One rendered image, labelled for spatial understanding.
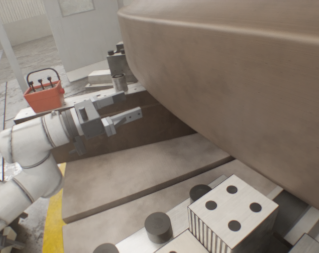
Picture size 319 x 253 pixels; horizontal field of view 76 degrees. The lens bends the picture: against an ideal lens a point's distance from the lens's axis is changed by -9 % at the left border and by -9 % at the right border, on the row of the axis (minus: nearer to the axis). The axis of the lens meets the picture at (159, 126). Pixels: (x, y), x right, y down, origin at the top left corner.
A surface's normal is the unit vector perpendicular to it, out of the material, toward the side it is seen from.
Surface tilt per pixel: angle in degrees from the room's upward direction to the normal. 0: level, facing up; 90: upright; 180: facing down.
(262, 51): 90
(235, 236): 0
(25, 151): 90
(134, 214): 0
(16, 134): 40
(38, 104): 97
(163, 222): 0
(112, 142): 90
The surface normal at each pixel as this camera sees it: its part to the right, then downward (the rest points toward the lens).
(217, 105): -0.85, 0.38
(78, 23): 0.55, 0.39
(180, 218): -0.14, -0.83
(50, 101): 0.22, 0.61
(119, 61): -0.20, 0.55
